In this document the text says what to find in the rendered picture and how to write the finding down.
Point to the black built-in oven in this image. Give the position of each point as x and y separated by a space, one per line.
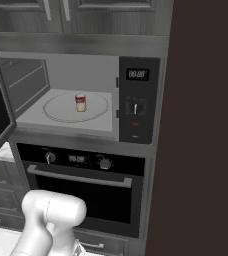
86 153

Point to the red and cream can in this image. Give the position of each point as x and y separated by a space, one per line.
80 102

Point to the dark brown tall panel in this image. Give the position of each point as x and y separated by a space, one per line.
206 133

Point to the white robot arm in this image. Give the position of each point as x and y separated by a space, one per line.
52 208

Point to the glass microwave turntable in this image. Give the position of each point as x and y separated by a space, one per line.
59 111

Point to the black oven door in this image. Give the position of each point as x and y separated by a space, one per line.
102 203

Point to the grey wooden cupboard door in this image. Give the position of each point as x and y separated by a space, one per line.
119 16
16 15

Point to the black microwave oven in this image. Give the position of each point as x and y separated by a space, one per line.
138 100

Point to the grey drawer front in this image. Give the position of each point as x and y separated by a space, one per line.
6 198
114 245
2 173
9 220

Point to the black oven knob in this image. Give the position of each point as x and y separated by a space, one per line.
50 157
105 164

